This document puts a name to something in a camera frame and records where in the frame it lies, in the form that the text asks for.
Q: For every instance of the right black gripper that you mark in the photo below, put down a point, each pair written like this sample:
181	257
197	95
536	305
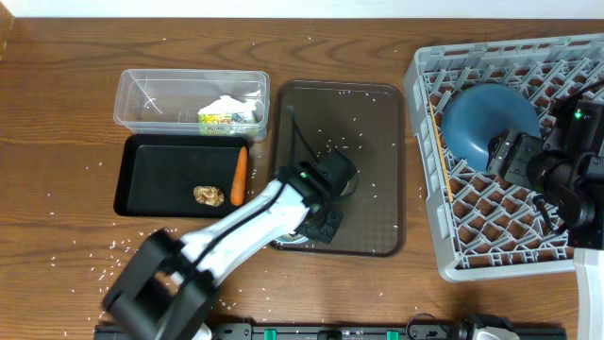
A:
501	154

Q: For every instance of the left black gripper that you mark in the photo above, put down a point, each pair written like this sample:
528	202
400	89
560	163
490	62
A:
322	227

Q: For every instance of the blue plate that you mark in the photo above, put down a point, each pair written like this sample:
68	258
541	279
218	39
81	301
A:
479	114

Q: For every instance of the orange carrot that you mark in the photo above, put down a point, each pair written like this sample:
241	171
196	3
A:
239	180

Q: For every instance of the wooden chopstick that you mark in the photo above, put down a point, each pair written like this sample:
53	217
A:
441	154

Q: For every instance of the brown food scrap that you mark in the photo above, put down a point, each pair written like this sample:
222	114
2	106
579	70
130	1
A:
209	195

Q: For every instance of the yellow green snack wrapper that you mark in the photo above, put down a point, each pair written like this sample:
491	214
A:
225	124

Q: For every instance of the white napkin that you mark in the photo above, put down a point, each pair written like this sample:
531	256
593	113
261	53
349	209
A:
229	105

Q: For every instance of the light blue rice bowl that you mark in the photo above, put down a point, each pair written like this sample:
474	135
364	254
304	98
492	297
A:
291	239

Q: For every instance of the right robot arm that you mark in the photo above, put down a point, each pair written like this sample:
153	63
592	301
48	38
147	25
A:
566	170

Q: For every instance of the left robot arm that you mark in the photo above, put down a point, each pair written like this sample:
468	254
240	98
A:
167	289

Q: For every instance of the grey dishwasher rack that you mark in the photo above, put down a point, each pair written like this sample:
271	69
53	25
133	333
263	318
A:
493	230

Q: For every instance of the brown serving tray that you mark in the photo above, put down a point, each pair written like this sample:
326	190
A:
366	123

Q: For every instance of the black rectangular tray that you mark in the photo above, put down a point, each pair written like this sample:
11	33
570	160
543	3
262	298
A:
159	173

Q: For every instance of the clear plastic bin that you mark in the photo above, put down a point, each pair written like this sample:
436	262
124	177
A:
166	101

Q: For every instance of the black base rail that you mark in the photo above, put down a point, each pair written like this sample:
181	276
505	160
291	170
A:
244	331

